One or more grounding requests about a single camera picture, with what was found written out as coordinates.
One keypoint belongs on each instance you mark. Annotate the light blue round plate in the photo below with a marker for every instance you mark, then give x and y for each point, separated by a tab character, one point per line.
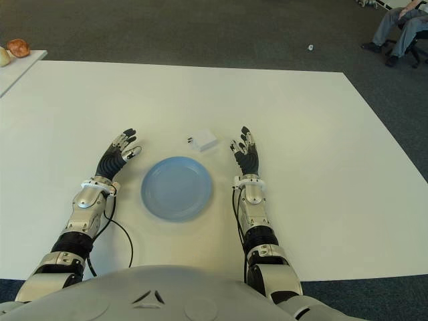
177	189

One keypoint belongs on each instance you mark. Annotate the grey robot torso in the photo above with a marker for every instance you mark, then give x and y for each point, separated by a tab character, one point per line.
150	294

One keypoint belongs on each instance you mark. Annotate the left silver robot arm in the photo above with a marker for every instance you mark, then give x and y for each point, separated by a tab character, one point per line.
83	207

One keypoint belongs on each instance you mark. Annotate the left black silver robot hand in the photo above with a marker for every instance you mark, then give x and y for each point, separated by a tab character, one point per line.
110	160

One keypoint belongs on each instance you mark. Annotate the white side table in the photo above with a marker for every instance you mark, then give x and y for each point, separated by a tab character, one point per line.
16	72

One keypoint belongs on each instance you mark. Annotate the seated person in jeans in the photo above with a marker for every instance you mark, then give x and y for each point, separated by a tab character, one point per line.
388	23

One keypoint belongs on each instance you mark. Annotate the beige round fruit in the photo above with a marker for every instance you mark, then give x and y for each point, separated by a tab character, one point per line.
4	57

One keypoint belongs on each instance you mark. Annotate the black office chair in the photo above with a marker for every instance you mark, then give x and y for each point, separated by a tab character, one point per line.
414	50

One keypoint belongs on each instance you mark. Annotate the white frame on floor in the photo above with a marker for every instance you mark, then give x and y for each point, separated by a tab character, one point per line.
381	4

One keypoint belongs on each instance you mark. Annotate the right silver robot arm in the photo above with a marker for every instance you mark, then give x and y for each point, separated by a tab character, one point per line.
255	207

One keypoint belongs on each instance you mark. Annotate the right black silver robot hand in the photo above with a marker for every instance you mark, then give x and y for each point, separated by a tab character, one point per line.
249	162

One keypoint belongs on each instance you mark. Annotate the reddish brown round fruit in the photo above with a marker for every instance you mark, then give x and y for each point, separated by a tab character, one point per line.
18	47

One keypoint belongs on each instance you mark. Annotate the white square charger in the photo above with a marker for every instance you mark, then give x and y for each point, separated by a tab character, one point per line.
204	139

